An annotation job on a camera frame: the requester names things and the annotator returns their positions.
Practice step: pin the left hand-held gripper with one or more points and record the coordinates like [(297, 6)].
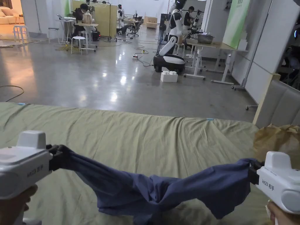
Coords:
[(22, 164)]

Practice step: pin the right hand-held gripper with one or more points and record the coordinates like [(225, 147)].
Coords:
[(279, 182)]

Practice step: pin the dark blue shirt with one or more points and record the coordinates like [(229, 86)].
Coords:
[(164, 187)]

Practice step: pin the person's right hand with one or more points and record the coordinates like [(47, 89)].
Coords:
[(283, 216)]

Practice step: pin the person's left hand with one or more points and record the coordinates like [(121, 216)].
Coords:
[(11, 208)]

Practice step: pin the crumpled brown paper bag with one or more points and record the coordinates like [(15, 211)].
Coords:
[(279, 138)]

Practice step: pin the grey padded headboard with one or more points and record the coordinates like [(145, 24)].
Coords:
[(281, 105)]

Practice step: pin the bed with pale green sheet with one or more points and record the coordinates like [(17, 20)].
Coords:
[(140, 140)]

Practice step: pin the white foam box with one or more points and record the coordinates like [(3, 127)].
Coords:
[(169, 76)]

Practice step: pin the white desk with wooden top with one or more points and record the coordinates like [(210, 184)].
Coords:
[(86, 24)]

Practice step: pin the beige sofa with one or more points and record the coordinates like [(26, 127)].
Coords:
[(9, 17)]

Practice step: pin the white and black humanoid robot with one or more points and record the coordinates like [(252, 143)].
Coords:
[(173, 35)]

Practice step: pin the wooden crate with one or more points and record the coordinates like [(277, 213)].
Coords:
[(150, 23)]

